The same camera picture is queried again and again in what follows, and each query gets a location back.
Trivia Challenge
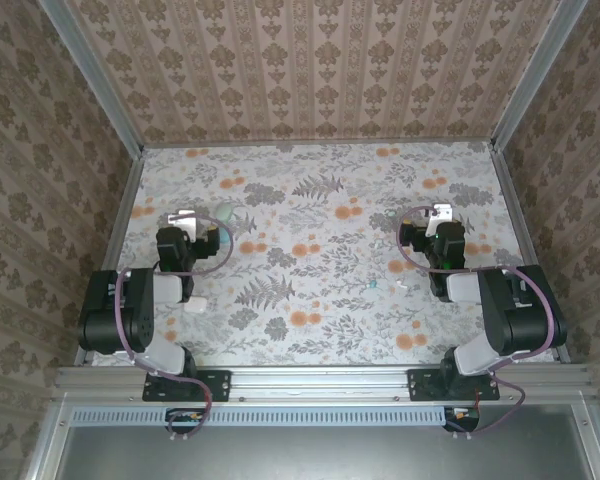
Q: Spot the floral patterned table cloth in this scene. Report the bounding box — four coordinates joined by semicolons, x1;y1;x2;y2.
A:
99;142;564;366

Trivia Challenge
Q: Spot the grey metal panel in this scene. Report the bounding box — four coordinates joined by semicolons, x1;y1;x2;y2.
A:
27;402;600;480

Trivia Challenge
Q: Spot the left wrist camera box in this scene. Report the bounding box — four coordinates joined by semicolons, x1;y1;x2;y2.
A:
167;209;201;240

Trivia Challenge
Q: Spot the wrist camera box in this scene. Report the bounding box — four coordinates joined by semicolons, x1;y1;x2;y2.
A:
167;209;201;240
428;202;454;225

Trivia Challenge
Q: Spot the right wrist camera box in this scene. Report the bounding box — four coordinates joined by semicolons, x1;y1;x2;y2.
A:
428;202;454;225

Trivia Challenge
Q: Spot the aluminium side rail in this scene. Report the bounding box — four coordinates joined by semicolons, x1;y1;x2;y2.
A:
74;147;146;366
489;142;574;364

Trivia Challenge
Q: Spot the purple cable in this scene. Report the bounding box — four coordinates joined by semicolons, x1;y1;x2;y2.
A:
396;204;556;441
114;214;235;441

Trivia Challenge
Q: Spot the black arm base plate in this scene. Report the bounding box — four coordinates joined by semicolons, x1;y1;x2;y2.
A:
142;368;231;403
407;368;500;403

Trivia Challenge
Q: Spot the thin aluminium wall rail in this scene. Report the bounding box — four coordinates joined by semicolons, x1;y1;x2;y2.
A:
142;139;496;150

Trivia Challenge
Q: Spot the wire connector in duct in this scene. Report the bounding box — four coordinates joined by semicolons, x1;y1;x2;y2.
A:
165;407;210;436
443;405;481;434

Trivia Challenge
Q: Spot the aluminium frame post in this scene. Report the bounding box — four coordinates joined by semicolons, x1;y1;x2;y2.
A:
489;0;590;152
37;0;146;157

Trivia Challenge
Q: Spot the wide aluminium mounting rail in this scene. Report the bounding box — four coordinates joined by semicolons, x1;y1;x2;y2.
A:
54;364;594;401

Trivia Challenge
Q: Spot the grey slotted cable duct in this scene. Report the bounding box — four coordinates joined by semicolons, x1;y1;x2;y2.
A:
72;405;449;427

